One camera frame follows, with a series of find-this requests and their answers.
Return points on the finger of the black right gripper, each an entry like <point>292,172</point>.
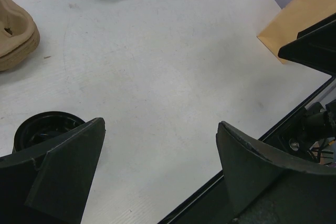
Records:
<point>314,47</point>

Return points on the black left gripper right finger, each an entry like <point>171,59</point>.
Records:
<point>267,185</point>

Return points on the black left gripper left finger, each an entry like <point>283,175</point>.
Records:
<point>50,182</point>

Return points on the brown paper takeout bag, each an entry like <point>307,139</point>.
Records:
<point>295,17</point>

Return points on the stack of black cup lids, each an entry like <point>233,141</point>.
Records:
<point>42,127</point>

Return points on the brown pulp cup carrier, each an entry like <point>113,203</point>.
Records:
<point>19,34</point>

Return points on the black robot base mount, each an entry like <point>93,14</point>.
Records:
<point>307,132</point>

